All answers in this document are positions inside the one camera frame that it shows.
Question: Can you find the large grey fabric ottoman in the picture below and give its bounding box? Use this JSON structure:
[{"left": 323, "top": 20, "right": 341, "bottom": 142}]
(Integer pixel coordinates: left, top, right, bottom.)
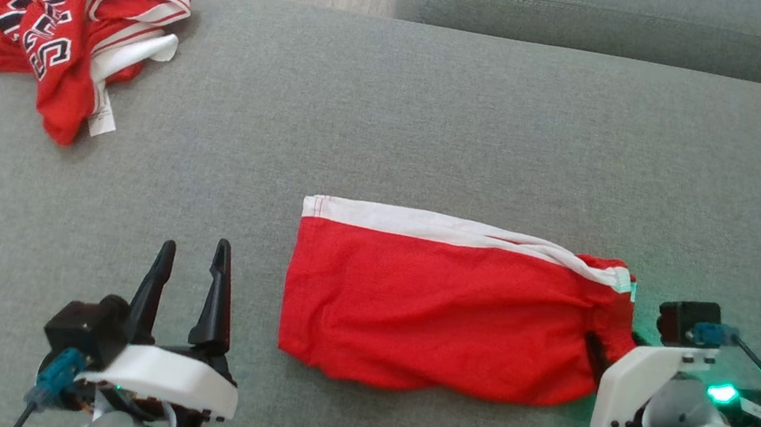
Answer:
[{"left": 0, "top": 0, "right": 761, "bottom": 427}]

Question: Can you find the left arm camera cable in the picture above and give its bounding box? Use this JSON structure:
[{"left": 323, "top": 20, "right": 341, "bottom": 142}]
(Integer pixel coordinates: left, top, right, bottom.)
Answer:
[{"left": 11, "top": 341, "right": 90, "bottom": 427}]

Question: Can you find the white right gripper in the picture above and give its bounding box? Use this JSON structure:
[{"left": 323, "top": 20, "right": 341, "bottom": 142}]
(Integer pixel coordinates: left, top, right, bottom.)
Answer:
[{"left": 576, "top": 325, "right": 722, "bottom": 427}]

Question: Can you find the red basketball jersey white trim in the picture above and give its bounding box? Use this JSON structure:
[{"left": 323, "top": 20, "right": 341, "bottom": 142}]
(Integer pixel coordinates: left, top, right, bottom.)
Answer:
[{"left": 0, "top": 0, "right": 194, "bottom": 160}]

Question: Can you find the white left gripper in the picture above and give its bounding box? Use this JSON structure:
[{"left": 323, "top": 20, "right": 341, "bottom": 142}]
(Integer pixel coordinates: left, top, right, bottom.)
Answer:
[{"left": 71, "top": 222, "right": 259, "bottom": 424}]

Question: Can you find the grey sofa seat cushion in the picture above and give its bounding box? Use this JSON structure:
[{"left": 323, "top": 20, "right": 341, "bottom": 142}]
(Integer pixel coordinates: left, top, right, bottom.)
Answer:
[{"left": 390, "top": 0, "right": 761, "bottom": 88}]

